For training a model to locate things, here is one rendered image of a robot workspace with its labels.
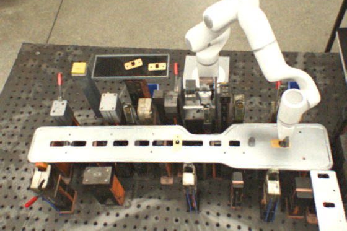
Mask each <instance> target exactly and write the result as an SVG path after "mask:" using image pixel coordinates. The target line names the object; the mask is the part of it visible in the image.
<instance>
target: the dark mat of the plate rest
mask: <svg viewBox="0 0 347 231"><path fill-rule="evenodd" d="M138 59H141V62H142V65H141V66H138V67H135V68H130V69H126V68H125V63H128V62H132V61H136V60H138ZM152 63H166V66H165V69H160V70H151V71H150V70H148V69H149V64H152ZM167 63H168V56H103V57H97V59H96V62H95V71H94V76H93V77H136V76H166V75H167Z"/></svg>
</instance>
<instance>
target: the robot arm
mask: <svg viewBox="0 0 347 231"><path fill-rule="evenodd" d="M259 6H260V3H259V0H221V1H219V2H217V3H215V4H214V5H212V6H211V7H209V8H207V9H206V10H205V12H204V14H203V20H204V21H203V22H202V23H200V24H198V25H196V26H195V27H193V28H192V29H191V30H189V31H188V32H187V34H186V37H185V43H186V45H187V48H188V49H189V50H190V51H193V52H196V60H197V68H195V69H194V71H193V73H192V80H196V86H197V87H200V86H199V77H209V76H213V77H214V83H215V77H216V76H217V82H218V83H219V82H224V79H225V73H224V70H223V69H222V67H220V66H219V52H220V50H221V49H222V48H223V46H224V44H225V43H226V41H227V40H228V38H229V35H230V32H231V28H230V26H231V24H232V23H233V22H235V21H237V20H238V21H239V24H240V27H241V28H242V29H243V31H244V32H245V35H246V37H247V40H248V41H249V44H250V46H251V49H252V51H253V53H254V55H255V57H256V59H257V62H258V64H259V65H260V68H261V70H262V72H263V74H264V77H265V78H266V79H267V80H268V81H270V82H275V81H280V80H283V79H293V80H294V81H295V82H297V84H298V86H299V88H300V90H299V89H290V90H286V91H285V92H284V93H283V95H282V97H281V104H280V107H279V111H278V115H277V118H278V119H277V127H278V137H279V139H280V140H282V142H281V143H280V147H289V140H290V139H291V138H292V135H293V132H294V127H295V125H297V124H298V123H299V120H300V118H301V116H302V114H303V113H304V112H305V111H307V110H308V109H310V108H312V107H314V106H315V105H316V104H318V103H319V102H320V94H319V92H318V89H317V87H316V85H315V83H314V81H313V80H312V78H311V77H310V76H309V75H308V74H307V73H306V72H304V71H301V70H300V69H296V68H292V67H289V66H288V65H287V64H286V63H285V62H284V58H283V55H282V53H281V50H280V49H279V46H278V42H277V41H276V39H275V36H274V35H273V32H272V28H271V27H270V24H269V22H268V20H267V18H266V15H265V13H263V11H262V10H261V9H260V8H259ZM284 139H285V140H286V141H284Z"/></svg>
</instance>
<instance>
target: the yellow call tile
mask: <svg viewBox="0 0 347 231"><path fill-rule="evenodd" d="M85 69H86V63H74V64H73V68H72V73H73V74H80V73H84V72H85Z"/></svg>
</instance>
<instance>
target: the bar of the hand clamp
mask: <svg viewBox="0 0 347 231"><path fill-rule="evenodd" d="M287 89H288V86H287V85H283V84H281V85H279V86H278V93H277V97H276V104H275V115H277V111H278V107H280V104H281V97H282V95H283V93H284V92H285V91H286V90H287Z"/></svg>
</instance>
